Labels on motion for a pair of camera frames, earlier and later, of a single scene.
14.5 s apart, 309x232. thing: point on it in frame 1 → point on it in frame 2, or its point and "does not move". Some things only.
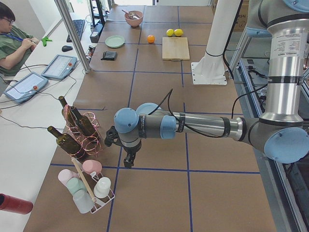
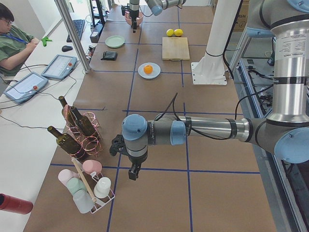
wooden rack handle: x=84 y=180 does not move
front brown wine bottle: x=69 y=144 does not move
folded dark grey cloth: x=109 y=55 does not move
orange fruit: x=150 y=38 → x=147 y=69
